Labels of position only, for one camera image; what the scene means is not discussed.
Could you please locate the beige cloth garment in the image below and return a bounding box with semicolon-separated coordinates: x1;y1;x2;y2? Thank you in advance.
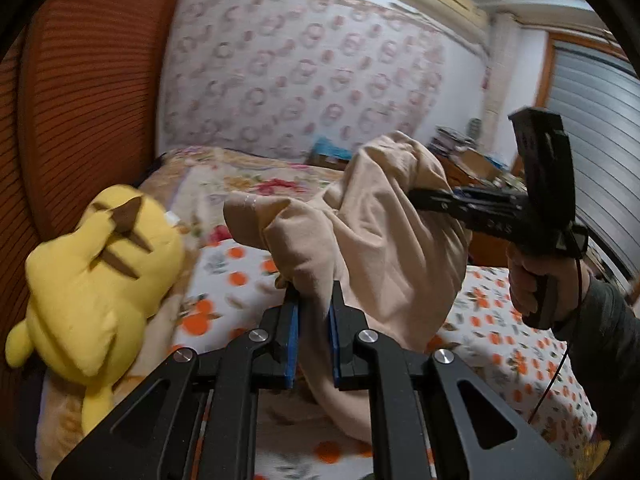
224;132;471;442

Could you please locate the person's right forearm sleeve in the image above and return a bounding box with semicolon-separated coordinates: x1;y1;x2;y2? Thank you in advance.
552;280;639;441

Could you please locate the person's right hand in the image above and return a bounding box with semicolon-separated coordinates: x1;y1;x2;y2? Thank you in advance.
506;244;590;330

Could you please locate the side lace curtain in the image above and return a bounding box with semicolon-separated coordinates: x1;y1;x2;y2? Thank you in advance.
480;12;522;151

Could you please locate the orange print bed sheet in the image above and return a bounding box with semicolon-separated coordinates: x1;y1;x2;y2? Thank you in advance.
172;240;602;479

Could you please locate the blue item brown box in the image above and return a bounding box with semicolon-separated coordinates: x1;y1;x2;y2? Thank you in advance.
307;136;352;170

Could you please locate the grey window blind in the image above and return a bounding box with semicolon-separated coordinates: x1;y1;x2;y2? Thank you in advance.
544;40;639;278

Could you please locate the yellow Pikachu plush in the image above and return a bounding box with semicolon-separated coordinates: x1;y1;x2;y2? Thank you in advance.
4;185;184;432

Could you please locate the floral blanket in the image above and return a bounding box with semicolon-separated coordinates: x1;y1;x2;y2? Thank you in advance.
37;145;352;476

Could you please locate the floral lace curtain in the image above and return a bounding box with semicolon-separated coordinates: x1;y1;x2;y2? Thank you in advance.
157;0;485;162

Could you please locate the brown louvered wardrobe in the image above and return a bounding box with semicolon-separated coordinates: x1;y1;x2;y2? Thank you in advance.
1;0;177;330

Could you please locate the beige wall air conditioner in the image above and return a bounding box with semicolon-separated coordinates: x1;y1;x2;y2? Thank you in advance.
398;0;489;42

